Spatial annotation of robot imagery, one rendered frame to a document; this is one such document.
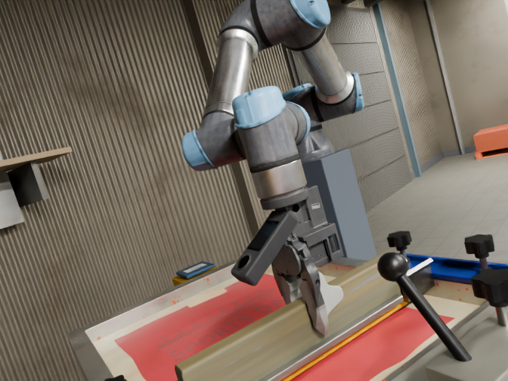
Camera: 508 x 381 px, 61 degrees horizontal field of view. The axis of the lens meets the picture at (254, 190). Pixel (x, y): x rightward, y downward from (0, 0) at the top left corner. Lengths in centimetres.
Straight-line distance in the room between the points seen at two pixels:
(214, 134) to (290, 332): 34
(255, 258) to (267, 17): 58
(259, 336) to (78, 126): 275
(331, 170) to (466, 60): 754
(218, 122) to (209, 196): 303
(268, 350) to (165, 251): 285
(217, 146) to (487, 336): 48
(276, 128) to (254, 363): 32
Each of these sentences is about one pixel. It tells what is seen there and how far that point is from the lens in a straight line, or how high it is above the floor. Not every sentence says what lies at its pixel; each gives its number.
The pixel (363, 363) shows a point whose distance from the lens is 68.
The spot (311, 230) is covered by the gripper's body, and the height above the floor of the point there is 116.
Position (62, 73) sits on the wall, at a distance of 331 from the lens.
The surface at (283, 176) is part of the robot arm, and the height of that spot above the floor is 125.
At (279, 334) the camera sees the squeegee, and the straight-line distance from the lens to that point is 63.
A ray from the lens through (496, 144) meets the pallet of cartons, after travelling 792.
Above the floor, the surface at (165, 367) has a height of 96.
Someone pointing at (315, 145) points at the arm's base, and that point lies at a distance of 135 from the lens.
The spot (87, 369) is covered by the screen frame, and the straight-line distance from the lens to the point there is 91.
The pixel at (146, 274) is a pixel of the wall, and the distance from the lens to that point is 335.
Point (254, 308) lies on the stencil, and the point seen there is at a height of 96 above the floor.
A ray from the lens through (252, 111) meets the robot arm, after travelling 59.
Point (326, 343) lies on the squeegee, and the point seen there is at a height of 99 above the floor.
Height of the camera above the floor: 130
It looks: 6 degrees down
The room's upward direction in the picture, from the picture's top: 16 degrees counter-clockwise
